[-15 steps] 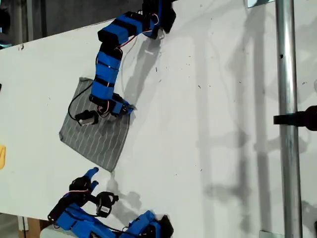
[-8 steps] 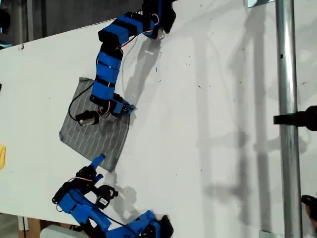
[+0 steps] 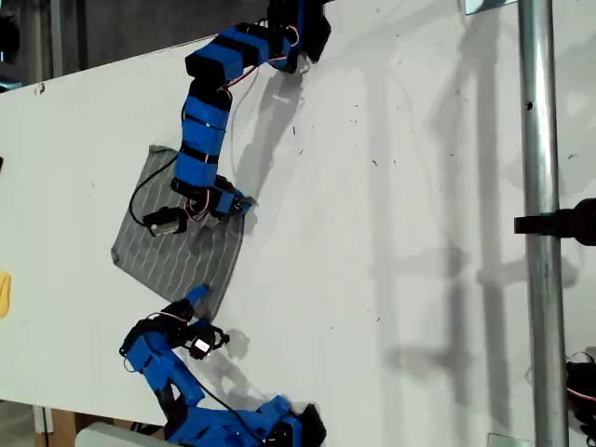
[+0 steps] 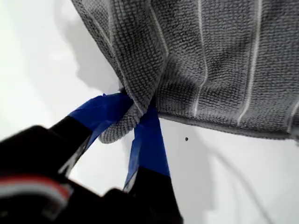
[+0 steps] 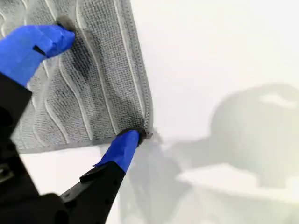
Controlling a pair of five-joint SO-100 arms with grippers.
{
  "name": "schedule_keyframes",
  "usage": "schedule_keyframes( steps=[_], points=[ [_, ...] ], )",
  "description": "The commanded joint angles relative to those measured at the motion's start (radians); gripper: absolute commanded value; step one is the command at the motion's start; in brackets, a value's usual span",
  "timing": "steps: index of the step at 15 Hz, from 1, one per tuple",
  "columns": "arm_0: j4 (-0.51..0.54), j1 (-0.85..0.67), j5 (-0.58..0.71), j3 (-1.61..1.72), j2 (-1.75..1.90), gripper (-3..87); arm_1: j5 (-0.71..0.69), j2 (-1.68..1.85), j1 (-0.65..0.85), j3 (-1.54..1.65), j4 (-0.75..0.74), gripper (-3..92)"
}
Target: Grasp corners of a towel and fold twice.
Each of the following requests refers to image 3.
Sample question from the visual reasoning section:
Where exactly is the grey white-striped towel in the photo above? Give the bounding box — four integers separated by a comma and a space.
110, 143, 258, 322

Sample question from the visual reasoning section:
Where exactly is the white box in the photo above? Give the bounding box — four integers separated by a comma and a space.
75, 421, 167, 447

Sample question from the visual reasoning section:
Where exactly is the yellow object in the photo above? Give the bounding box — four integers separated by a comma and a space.
0, 271, 13, 320

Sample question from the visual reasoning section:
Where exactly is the black round object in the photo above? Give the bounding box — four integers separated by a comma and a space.
0, 13, 22, 66

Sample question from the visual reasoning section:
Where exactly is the black clamp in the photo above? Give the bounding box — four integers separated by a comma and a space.
513, 197, 596, 247

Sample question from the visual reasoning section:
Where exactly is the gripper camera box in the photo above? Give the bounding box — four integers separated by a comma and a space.
185, 323, 232, 360
142, 207, 188, 238

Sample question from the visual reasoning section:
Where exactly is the camera black cable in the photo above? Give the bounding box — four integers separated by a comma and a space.
197, 357, 264, 441
128, 156, 179, 230

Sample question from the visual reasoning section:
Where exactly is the steel post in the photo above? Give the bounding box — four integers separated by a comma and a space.
516, 0, 572, 447

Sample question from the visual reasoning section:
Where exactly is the black device with red wires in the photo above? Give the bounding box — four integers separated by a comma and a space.
564, 348, 596, 437

